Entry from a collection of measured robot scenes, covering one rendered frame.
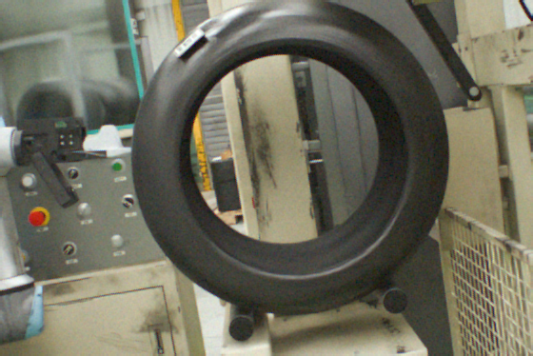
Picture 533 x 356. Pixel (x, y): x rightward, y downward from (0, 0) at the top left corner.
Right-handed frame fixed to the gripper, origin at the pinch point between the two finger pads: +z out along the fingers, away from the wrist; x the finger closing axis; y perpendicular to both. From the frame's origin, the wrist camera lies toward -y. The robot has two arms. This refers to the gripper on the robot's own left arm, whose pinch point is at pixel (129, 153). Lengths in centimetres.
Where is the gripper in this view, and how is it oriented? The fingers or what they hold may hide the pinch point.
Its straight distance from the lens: 142.8
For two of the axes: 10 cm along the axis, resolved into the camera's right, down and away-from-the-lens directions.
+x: -0.7, -0.9, 9.9
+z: 10.0, -0.5, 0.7
